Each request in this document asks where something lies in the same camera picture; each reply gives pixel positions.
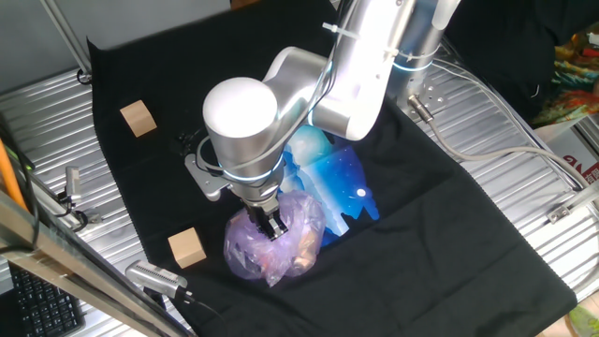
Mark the aluminium camera stand rail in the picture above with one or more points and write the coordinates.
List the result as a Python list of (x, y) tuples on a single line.
[(93, 218)]

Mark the thin metal rod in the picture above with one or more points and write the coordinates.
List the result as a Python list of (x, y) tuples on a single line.
[(65, 35)]

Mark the black computer keyboard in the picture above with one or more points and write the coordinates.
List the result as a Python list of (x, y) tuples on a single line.
[(42, 304)]

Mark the aluminium frame beam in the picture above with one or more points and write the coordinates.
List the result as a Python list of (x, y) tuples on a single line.
[(70, 276)]

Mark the colourful patterned fabric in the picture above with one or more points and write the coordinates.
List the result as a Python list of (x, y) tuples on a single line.
[(575, 98)]

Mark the green yellow object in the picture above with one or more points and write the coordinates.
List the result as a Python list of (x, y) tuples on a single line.
[(585, 323)]

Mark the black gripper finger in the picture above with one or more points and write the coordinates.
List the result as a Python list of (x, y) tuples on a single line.
[(264, 230), (280, 227)]

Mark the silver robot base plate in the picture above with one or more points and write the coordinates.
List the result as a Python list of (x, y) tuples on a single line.
[(433, 93)]

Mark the short aluminium rail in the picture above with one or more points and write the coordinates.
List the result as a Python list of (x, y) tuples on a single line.
[(573, 203)]

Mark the purple translucent plastic bag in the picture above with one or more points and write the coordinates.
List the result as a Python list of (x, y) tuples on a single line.
[(252, 255)]

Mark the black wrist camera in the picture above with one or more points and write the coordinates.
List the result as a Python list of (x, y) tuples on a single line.
[(187, 139)]

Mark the ribbed silver camera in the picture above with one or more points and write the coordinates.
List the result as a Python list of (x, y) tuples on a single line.
[(154, 277)]

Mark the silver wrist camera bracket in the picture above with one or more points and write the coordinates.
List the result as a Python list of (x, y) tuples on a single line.
[(206, 180)]

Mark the red and white carton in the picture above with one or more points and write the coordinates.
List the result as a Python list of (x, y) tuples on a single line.
[(580, 161)]

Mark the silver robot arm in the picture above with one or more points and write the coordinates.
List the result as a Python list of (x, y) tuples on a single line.
[(243, 121)]

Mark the small silver camera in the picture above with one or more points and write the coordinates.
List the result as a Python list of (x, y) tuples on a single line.
[(72, 182)]

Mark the person in black clothing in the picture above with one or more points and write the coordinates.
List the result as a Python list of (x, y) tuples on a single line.
[(505, 47)]

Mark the orange pole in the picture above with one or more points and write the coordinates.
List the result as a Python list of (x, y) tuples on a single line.
[(8, 175)]

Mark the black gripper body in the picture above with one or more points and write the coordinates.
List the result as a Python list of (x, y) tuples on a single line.
[(262, 213)]

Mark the plain wooden cube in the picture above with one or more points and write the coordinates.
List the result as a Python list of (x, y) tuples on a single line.
[(138, 118), (187, 248)]

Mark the black cloth with blue print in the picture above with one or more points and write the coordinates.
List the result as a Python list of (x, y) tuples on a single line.
[(421, 262)]

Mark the wooden block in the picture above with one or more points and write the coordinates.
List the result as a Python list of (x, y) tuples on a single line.
[(304, 262)]

